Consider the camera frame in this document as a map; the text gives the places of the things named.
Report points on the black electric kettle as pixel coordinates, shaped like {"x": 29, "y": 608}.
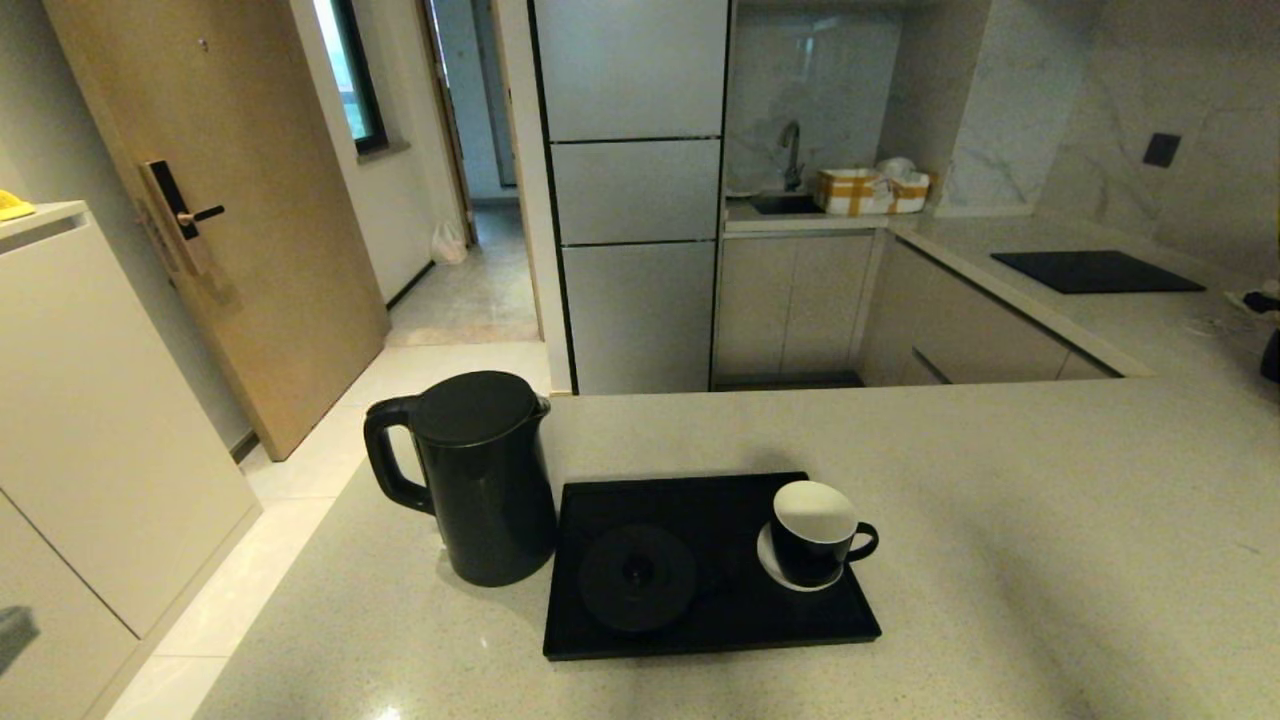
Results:
{"x": 485, "y": 490}

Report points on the black cup white inside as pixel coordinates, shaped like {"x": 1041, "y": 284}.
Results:
{"x": 815, "y": 540}

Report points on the black round kettle base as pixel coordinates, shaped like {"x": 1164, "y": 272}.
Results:
{"x": 638, "y": 578}

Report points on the beige sink base cabinet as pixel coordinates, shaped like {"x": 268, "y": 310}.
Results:
{"x": 790, "y": 305}

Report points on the tall silver fridge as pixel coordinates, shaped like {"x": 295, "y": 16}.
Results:
{"x": 635, "y": 190}

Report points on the dark kitchen sink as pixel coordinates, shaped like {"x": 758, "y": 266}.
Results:
{"x": 785, "y": 204}

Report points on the white plastic bag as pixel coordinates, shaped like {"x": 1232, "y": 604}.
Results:
{"x": 448, "y": 243}

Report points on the white round saucer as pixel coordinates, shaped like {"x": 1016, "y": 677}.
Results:
{"x": 775, "y": 570}

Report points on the metal kitchen faucet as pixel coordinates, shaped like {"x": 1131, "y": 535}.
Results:
{"x": 792, "y": 152}

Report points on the black rectangular serving tray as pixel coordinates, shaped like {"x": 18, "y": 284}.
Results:
{"x": 700, "y": 630}

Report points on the white crumpled bag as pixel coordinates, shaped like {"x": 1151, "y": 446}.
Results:
{"x": 897, "y": 167}

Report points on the beige counter drawer cabinet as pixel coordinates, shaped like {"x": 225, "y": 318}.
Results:
{"x": 960, "y": 330}

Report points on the light wooden door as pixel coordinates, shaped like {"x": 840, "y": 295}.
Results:
{"x": 270, "y": 280}

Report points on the dark framed window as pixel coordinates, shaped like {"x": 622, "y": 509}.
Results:
{"x": 355, "y": 80}

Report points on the black induction cooktop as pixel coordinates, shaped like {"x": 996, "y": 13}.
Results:
{"x": 1095, "y": 271}

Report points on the white storage cabinet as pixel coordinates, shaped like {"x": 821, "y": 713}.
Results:
{"x": 100, "y": 420}

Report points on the dark rounded object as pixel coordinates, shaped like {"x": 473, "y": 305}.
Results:
{"x": 1272, "y": 358}

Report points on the yellow object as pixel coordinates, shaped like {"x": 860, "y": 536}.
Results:
{"x": 12, "y": 206}

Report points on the black wall socket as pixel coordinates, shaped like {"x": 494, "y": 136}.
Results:
{"x": 1161, "y": 150}

